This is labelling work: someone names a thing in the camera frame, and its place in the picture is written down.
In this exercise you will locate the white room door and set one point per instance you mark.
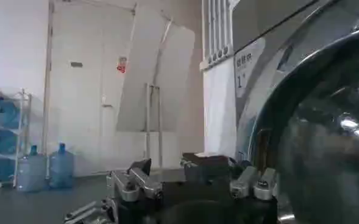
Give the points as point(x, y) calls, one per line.
point(81, 106)

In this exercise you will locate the white wall pipes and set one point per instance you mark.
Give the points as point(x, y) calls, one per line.
point(217, 33)

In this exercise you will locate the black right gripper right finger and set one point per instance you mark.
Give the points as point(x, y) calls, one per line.
point(260, 185)

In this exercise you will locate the silver metal bracket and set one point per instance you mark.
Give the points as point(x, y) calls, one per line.
point(84, 213)

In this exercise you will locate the large white leaning panel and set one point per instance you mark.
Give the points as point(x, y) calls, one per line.
point(167, 76)

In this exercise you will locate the white number label sticker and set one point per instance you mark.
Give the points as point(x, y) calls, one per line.
point(247, 65)

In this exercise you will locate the red sign sticker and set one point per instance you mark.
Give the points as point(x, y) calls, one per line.
point(122, 64)

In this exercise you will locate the white rack with water jugs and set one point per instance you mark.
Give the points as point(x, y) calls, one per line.
point(4, 131)

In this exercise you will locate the round glass dryer door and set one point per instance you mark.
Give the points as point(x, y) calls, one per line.
point(325, 137)

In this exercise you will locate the grey door plate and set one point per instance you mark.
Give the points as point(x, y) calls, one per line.
point(76, 64)

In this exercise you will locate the grey dryer machine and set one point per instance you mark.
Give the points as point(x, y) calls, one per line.
point(276, 45)

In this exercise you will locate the white metal stand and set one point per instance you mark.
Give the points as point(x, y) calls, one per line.
point(148, 128)

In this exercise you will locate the white hanging sheet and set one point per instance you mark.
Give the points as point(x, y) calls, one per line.
point(219, 109)

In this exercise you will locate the dark laundry basket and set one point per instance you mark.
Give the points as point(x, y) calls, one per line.
point(205, 167)

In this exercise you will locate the blue water jug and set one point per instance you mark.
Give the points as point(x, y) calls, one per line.
point(61, 170)
point(31, 173)

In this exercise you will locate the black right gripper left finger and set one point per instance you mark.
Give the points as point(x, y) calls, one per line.
point(136, 184)

